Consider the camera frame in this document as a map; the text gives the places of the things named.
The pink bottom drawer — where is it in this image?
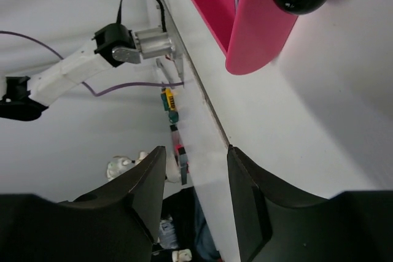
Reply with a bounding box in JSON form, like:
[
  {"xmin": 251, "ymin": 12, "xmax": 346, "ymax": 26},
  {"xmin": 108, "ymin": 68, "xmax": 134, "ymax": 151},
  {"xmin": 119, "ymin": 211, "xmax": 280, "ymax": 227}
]
[{"xmin": 192, "ymin": 0, "xmax": 326, "ymax": 75}]

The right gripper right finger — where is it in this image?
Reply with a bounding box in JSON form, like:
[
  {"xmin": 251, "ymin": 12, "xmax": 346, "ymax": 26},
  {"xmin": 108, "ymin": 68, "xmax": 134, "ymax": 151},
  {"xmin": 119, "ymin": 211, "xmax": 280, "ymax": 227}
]
[{"xmin": 227, "ymin": 146, "xmax": 392, "ymax": 261}]

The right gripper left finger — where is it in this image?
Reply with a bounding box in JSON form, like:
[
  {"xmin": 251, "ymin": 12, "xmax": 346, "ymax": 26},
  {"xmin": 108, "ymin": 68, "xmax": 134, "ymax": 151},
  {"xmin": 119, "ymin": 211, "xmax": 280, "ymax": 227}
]
[{"xmin": 1, "ymin": 146, "xmax": 166, "ymax": 261}]

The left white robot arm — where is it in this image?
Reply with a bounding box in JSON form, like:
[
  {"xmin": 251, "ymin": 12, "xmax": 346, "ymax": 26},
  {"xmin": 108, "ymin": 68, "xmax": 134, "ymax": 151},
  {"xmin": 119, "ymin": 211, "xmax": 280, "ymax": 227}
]
[{"xmin": 1, "ymin": 23, "xmax": 176, "ymax": 121}]

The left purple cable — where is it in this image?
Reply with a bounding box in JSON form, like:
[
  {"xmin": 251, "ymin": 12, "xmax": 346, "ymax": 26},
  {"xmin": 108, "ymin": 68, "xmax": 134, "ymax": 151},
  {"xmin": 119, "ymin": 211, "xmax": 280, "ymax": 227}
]
[{"xmin": 0, "ymin": 30, "xmax": 185, "ymax": 97}]

